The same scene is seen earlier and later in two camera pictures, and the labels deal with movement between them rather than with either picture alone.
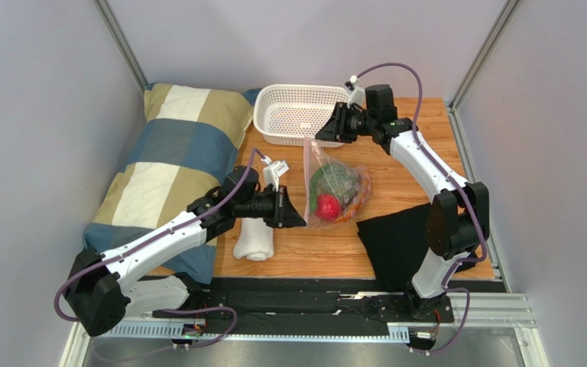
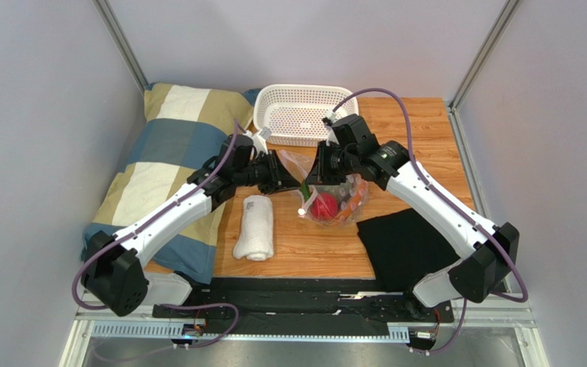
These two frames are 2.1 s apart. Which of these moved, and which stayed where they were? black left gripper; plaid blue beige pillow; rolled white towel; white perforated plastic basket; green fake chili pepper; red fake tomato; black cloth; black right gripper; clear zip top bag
Moved: clear zip top bag; green fake chili pepper; black right gripper; black left gripper
Stayed: red fake tomato; black cloth; white perforated plastic basket; plaid blue beige pillow; rolled white towel
